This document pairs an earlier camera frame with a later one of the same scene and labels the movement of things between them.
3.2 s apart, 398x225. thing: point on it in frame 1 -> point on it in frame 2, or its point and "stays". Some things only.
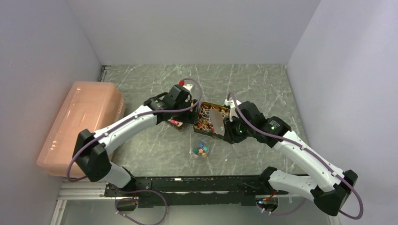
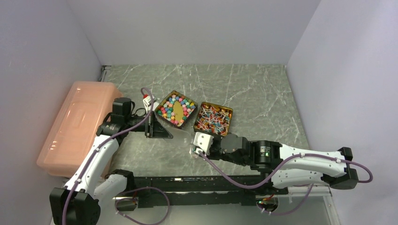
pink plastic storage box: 91,105 stays
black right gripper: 229,136 -> 210,152
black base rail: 192,191 stays
